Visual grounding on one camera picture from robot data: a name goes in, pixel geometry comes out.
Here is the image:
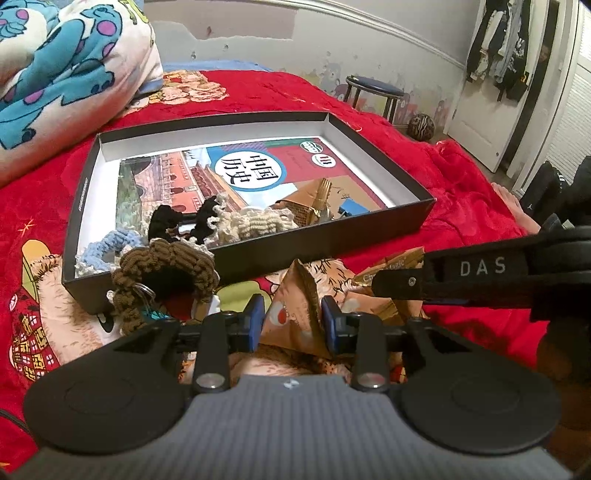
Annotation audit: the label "cream crochet scrunchie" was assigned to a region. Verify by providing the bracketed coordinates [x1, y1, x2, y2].
[204, 194, 297, 247]

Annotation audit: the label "blue crochet scrunchie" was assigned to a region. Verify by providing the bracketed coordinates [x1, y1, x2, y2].
[75, 228, 143, 277]

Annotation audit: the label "person bare foot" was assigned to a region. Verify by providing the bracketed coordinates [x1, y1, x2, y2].
[492, 182, 541, 235]

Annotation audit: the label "black crochet scrunchie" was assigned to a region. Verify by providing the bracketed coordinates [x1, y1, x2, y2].
[147, 196, 221, 244]

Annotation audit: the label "black cardboard box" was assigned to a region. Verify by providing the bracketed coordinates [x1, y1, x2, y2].
[62, 112, 434, 314]

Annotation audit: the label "dark grey trouser leg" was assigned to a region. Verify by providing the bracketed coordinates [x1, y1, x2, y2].
[520, 156, 590, 227]

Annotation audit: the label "white door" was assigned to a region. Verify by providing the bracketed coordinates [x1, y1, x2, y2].
[448, 1, 578, 172]

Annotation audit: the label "hanging dark clothes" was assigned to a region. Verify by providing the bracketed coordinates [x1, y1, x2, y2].
[466, 0, 532, 102]

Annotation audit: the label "blue padded stool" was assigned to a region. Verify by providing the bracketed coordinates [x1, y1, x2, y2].
[344, 75, 406, 124]

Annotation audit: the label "brown crochet scrunchie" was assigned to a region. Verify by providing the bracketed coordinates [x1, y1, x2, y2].
[108, 238, 219, 335]

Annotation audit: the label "monster print white blanket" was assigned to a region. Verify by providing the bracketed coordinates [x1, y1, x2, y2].
[1, 1, 163, 184]

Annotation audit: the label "brown patterned ball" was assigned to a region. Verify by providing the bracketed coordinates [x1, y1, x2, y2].
[407, 113, 436, 142]

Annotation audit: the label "colourful history book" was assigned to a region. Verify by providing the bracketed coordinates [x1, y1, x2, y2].
[115, 137, 393, 235]

